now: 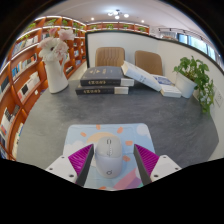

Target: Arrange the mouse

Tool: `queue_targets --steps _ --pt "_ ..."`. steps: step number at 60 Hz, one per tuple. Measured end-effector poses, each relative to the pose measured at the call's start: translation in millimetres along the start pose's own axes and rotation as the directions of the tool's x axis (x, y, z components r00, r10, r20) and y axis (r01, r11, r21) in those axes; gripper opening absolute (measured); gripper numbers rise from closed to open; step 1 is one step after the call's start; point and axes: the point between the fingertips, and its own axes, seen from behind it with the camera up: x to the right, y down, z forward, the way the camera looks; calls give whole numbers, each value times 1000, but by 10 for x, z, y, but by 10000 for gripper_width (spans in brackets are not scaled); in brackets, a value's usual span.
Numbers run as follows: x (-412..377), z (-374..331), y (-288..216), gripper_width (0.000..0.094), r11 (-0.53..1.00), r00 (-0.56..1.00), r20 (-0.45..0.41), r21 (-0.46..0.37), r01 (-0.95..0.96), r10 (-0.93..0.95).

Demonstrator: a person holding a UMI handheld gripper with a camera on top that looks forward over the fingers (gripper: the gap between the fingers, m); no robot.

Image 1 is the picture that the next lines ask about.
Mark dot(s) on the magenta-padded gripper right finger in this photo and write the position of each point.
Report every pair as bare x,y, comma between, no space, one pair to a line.
166,167

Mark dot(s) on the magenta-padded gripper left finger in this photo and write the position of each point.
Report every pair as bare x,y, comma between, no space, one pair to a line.
60,168

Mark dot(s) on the white computer mouse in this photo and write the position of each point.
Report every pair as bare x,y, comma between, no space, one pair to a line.
108,156

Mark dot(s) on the pastel printed mouse pad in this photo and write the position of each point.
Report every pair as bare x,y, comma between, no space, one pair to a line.
110,130

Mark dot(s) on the blue and white book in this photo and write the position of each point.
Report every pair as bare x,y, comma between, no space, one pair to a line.
170,89

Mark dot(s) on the green plant in white pot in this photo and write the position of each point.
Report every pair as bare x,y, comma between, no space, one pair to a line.
185,85

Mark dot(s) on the white vase with pink flowers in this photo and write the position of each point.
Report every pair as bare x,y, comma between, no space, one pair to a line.
56,76

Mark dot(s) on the orange wooden bookshelf unit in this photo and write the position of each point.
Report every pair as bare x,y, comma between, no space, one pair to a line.
23,76

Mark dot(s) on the thick black book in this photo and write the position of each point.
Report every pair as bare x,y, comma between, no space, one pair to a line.
101,75

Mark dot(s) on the tan upholstered chair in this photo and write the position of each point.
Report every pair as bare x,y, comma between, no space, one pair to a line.
150,61
110,56

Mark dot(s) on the window with green view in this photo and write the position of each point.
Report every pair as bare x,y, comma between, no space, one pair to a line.
196,43

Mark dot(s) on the white partition with black edge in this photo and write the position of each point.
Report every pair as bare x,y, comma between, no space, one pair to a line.
133,43

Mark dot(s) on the ceiling lamp with round bulbs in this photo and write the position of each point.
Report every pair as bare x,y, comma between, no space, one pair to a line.
117,14

